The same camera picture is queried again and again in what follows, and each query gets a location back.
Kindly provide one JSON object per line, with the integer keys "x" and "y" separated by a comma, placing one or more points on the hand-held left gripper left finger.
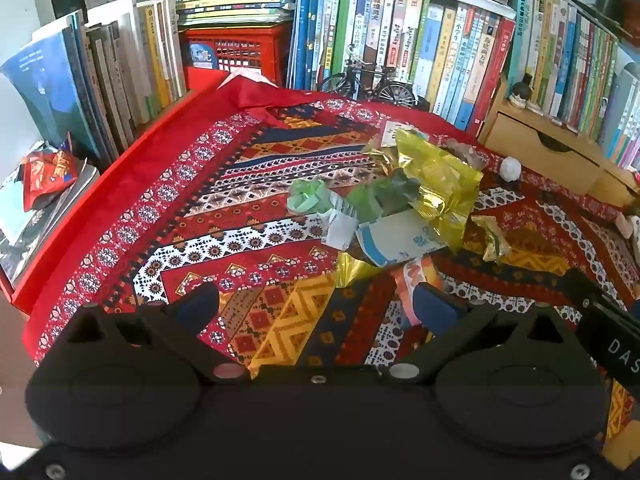
{"x": 200, "y": 305}

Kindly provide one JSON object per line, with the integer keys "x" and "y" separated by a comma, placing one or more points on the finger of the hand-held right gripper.
{"x": 582, "y": 286}

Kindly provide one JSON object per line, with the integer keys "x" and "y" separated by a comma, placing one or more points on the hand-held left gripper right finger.
{"x": 435, "y": 306}

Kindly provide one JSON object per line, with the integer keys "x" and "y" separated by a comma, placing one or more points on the small gold foil wrapper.
{"x": 492, "y": 237}

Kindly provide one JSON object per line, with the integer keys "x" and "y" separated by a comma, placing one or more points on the light green wrapper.
{"x": 307, "y": 199}

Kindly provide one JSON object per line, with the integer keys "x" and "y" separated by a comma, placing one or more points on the row of large paperback books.
{"x": 100, "y": 75}

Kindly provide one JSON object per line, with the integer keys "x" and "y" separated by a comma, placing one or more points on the row of colourful upright books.
{"x": 400, "y": 35}

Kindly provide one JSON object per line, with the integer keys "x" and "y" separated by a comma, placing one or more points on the orange white wrapper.
{"x": 415, "y": 280}

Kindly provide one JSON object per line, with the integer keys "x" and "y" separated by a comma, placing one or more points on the white blue paper packet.
{"x": 400, "y": 237}

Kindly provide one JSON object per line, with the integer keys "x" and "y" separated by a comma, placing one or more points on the small white pink toy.
{"x": 627, "y": 222}

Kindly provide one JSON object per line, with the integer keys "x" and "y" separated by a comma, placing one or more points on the yellow foil piece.
{"x": 352, "y": 267}

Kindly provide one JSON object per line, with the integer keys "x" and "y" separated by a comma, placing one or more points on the tan cardboard piece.
{"x": 622, "y": 447}

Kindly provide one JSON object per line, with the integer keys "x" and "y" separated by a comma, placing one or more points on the dark green wrapper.
{"x": 387, "y": 195}

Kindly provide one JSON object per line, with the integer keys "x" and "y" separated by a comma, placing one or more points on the white paper wrapper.
{"x": 340, "y": 225}

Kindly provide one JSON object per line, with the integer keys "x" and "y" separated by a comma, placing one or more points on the large gold foil bag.
{"x": 440, "y": 180}

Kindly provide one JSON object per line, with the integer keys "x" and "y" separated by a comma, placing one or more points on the white crumpled paper ball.
{"x": 511, "y": 169}

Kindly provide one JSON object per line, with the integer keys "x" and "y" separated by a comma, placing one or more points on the red patterned tablecloth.
{"x": 250, "y": 175}

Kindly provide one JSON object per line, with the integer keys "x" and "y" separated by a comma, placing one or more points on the wooden drawer box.
{"x": 530, "y": 145}

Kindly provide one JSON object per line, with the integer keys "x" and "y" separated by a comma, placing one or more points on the red table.
{"x": 75, "y": 220}

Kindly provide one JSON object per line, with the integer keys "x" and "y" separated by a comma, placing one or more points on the clear plastic wrapper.
{"x": 462, "y": 150}

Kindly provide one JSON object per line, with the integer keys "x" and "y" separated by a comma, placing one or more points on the gold silver foil wrapper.
{"x": 378, "y": 156}

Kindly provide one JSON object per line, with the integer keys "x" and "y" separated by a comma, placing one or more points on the white printed paper card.
{"x": 392, "y": 132}

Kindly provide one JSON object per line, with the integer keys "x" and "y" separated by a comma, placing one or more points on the stack of magazines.
{"x": 35, "y": 230}

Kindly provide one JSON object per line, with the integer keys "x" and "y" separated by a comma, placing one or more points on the small dark-haired figurine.
{"x": 520, "y": 92}

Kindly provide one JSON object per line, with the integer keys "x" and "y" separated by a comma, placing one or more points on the red snack packet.
{"x": 47, "y": 170}

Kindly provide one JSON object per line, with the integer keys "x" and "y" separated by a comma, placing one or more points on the row of slim textbooks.
{"x": 575, "y": 60}

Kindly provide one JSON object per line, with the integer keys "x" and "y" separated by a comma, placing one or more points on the black miniature bicycle model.
{"x": 385, "y": 72}

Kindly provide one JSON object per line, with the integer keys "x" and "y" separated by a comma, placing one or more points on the red plastic crate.
{"x": 250, "y": 55}

